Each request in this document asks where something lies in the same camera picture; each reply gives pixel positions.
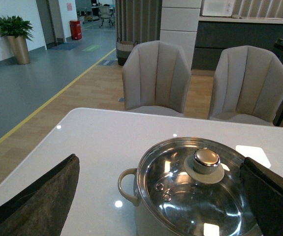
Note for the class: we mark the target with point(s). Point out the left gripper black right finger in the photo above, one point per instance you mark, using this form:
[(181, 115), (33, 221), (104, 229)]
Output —
[(264, 192)]

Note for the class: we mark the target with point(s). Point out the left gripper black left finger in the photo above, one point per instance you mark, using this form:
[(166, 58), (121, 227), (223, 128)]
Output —
[(41, 209)]

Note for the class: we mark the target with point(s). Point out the glass pot lid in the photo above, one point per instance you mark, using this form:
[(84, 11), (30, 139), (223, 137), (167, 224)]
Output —
[(193, 186)]

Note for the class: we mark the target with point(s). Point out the grey electric cooking pot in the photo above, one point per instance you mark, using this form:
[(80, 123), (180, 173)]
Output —
[(180, 211)]

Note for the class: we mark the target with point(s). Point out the beige chair on right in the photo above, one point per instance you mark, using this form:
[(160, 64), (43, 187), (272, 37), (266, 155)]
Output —
[(247, 86)]

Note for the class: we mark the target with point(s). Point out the beige chair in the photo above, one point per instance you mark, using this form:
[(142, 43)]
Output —
[(156, 78), (247, 86)]

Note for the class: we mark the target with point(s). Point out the blue floor mat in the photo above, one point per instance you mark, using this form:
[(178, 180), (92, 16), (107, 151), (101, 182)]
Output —
[(65, 46)]

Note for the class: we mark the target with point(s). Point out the beige chair on left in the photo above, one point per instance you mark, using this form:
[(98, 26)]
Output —
[(156, 78)]

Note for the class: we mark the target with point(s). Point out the dark kitchen counter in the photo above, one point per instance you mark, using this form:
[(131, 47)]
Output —
[(215, 36)]

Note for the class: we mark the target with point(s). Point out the green potted plant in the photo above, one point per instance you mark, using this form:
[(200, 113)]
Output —
[(17, 31)]

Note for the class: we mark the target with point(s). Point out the woven basket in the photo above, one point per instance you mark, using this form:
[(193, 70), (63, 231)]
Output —
[(124, 49)]

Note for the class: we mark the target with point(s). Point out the red floor box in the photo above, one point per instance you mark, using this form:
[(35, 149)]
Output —
[(75, 27)]

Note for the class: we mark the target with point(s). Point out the white microwave oven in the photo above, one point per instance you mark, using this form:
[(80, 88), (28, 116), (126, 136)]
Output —
[(217, 8)]

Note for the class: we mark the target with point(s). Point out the grey office chair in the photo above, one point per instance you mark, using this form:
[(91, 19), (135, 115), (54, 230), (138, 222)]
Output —
[(105, 14)]

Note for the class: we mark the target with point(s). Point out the white pillar cabinet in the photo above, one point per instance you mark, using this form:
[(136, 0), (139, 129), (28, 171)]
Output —
[(179, 24)]

